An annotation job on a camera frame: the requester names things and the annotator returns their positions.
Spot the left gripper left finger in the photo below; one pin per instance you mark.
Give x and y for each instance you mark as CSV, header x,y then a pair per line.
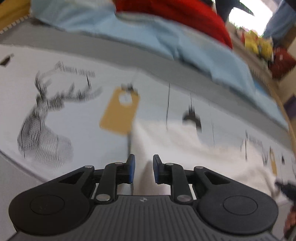
x,y
117,172

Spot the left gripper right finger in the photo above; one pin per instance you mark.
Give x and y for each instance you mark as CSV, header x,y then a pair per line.
x,y
170,173

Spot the white small garment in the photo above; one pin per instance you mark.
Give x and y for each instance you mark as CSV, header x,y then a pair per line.
x,y
180,144

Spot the printed light bed sheet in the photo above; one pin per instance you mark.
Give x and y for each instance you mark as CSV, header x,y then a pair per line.
x,y
60,112

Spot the light blue blanket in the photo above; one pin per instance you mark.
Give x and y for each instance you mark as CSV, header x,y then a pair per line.
x,y
165,37

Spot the yellow plush toy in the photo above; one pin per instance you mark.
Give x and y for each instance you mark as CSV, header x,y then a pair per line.
x,y
260,46

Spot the red knit garment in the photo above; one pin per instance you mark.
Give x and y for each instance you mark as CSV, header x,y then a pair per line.
x,y
194,14

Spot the red plush toy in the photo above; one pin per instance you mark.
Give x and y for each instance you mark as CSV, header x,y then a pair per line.
x,y
283,63

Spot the grey quilted mattress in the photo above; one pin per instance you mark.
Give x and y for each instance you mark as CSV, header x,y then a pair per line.
x,y
35,34

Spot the dark green shark plush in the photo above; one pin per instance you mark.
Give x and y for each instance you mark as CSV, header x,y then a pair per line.
x,y
224,7

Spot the wooden headboard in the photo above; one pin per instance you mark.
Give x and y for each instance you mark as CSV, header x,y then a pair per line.
x,y
13,12

